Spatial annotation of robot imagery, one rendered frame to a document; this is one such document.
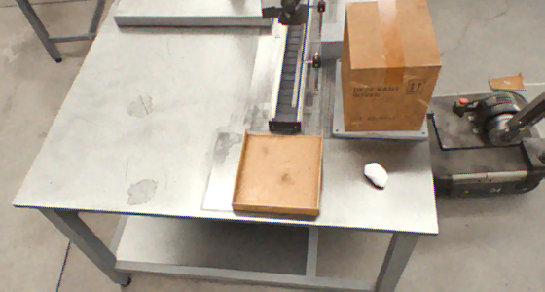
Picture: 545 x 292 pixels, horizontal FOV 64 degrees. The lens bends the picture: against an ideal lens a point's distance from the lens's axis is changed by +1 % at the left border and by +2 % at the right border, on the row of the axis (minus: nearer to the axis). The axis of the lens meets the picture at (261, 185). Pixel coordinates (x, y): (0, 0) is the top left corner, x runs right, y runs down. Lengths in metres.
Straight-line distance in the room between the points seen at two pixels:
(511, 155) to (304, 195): 1.26
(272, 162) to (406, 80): 0.47
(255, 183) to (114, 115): 0.62
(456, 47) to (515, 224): 1.28
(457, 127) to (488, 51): 0.97
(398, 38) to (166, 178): 0.82
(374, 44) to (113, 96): 0.97
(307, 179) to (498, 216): 1.29
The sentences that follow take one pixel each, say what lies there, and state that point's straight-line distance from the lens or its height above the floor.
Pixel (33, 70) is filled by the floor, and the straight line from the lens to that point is 3.55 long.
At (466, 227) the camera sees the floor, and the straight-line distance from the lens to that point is 2.35.
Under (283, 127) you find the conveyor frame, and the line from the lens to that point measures 1.47.
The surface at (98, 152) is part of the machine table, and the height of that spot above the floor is 0.83.
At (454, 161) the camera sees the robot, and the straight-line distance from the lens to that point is 2.24.
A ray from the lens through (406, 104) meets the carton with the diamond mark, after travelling 1.39.
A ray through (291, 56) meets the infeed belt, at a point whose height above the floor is 0.88.
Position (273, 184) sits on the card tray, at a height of 0.83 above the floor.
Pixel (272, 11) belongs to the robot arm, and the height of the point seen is 1.08.
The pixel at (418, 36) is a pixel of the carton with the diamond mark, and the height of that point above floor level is 1.12.
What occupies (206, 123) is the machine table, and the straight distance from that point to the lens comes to 1.56.
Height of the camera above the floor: 1.97
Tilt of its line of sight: 56 degrees down
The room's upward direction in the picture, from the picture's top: 10 degrees counter-clockwise
